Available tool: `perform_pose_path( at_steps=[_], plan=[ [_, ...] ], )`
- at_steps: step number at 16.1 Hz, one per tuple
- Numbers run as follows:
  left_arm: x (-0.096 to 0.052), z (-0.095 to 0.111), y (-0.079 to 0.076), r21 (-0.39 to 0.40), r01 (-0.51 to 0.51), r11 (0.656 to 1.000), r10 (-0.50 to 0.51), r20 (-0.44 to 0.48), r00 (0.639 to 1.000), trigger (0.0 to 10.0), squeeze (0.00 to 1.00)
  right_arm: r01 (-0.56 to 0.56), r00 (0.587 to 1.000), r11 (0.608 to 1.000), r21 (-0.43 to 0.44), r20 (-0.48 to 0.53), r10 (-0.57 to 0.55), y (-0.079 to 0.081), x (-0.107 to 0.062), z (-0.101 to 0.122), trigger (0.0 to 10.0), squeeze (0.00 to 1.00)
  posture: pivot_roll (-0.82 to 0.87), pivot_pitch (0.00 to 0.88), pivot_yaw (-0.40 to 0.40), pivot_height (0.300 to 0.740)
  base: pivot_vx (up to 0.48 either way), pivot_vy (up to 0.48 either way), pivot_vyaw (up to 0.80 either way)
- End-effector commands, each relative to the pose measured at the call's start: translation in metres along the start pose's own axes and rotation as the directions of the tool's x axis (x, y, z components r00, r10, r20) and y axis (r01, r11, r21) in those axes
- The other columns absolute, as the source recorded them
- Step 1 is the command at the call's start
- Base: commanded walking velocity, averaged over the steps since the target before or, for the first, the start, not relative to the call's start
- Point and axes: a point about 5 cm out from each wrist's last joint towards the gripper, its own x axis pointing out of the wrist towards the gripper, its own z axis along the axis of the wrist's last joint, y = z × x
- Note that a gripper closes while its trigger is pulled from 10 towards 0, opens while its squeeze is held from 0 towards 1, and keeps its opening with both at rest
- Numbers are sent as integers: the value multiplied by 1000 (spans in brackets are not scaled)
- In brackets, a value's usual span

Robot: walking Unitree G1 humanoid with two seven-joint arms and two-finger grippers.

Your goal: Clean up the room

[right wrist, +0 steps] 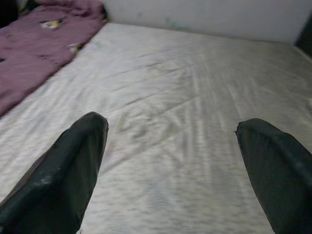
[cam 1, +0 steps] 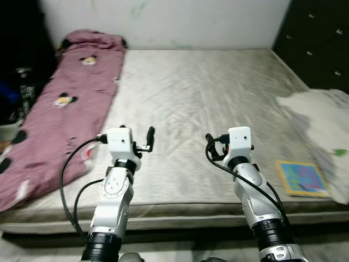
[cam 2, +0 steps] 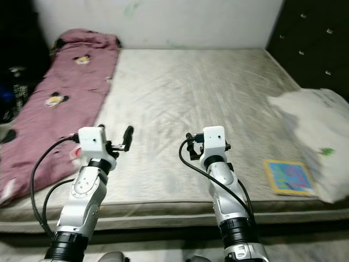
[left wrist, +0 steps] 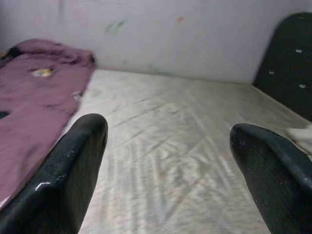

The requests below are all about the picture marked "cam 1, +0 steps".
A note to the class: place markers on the white quilted mattress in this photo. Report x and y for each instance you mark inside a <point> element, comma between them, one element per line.
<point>207,93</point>

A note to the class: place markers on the grey robot right leg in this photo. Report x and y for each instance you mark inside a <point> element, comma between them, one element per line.
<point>214,260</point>

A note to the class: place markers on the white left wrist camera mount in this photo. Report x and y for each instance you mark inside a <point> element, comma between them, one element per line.
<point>120,141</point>

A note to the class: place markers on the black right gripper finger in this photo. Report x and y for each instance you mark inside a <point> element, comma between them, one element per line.
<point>210,139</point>

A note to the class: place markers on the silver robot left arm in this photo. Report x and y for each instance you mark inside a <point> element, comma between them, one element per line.
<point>112,202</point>

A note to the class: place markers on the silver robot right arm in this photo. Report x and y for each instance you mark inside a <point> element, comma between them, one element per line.
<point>251,185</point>

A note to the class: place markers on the blue bag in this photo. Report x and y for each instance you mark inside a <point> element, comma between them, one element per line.
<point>8,95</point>

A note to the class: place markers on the grey robot leg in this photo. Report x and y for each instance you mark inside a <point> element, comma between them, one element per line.
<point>214,260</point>
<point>131,257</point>

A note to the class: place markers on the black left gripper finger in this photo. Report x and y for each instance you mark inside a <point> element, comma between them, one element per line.
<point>150,136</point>

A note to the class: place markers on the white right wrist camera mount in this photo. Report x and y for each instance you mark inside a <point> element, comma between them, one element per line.
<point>240,141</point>

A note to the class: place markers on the grey robot left leg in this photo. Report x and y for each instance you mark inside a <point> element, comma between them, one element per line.
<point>131,257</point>

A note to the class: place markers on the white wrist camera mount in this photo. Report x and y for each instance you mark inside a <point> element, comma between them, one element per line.
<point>240,141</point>
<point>120,141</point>

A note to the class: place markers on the dark bed frame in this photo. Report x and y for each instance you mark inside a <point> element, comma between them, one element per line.
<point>180,236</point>

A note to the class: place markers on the blue yellow children's book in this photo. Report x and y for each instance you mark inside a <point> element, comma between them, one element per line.
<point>302,177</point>

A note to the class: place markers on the pink cartoon mouse blanket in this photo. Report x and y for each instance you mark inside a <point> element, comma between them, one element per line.
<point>65,114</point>

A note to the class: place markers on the white pillow with tree print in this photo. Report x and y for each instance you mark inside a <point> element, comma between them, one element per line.
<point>327,120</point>

